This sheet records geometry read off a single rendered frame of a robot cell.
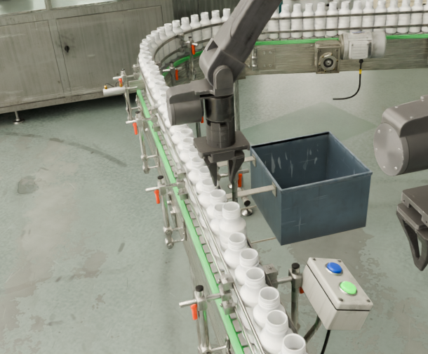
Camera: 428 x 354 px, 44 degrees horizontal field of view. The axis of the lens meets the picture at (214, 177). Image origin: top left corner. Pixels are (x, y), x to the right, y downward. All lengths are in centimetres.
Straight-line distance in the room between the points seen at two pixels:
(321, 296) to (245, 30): 53
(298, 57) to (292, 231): 132
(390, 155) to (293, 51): 230
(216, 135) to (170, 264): 189
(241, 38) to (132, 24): 352
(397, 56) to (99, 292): 194
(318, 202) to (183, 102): 85
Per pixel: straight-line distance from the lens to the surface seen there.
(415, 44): 296
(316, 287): 110
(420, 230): 66
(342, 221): 182
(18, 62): 451
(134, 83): 218
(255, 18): 95
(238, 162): 105
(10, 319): 280
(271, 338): 95
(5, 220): 351
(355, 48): 272
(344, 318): 107
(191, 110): 98
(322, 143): 200
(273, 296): 100
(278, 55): 285
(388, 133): 58
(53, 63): 450
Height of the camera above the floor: 185
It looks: 32 degrees down
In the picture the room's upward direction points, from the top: 4 degrees counter-clockwise
